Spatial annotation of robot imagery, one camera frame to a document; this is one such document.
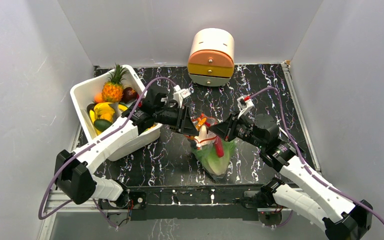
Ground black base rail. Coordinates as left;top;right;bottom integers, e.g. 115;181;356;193
97;185;315;222

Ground white toy mushroom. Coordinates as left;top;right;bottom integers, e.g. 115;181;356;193
194;124;217;149

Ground clear zip bag orange zipper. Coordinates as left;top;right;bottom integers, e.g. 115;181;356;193
185;113;237;182

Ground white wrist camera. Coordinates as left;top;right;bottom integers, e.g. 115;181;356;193
173;85;191;108
236;95;255;118

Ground green toy lettuce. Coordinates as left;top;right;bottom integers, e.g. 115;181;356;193
192;140;237;180

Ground white plastic food bin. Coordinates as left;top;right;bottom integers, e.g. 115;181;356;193
70;64;162;161

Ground dark green toy avocado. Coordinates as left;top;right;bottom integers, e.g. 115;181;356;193
93;119;113;132

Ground yellow toy banana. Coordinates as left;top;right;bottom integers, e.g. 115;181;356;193
86;102;116;123

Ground toy peach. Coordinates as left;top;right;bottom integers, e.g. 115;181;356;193
93;92;105;104

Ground dark brown toy mangosteen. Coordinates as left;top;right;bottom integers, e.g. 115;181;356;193
120;86;138;104

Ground grey toy fish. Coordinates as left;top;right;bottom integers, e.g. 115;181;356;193
109;102;122;118

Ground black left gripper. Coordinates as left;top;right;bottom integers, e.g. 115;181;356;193
154;105;199;137

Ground orange toy roast chicken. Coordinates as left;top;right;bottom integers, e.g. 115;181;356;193
195;113;208;130

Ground toy pineapple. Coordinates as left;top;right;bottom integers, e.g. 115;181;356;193
102;63;128;103

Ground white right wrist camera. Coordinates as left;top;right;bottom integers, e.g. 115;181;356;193
236;95;255;118

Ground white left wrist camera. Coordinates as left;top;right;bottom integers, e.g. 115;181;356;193
173;85;191;108

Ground red toy chili pepper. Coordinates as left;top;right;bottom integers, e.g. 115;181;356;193
213;136;224;158

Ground round pastel drawer cabinet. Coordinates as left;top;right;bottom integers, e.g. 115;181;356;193
187;28;235;87

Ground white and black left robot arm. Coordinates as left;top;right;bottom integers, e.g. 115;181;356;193
54;85;199;208

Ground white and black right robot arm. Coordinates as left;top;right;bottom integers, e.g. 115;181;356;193
209;113;373;240

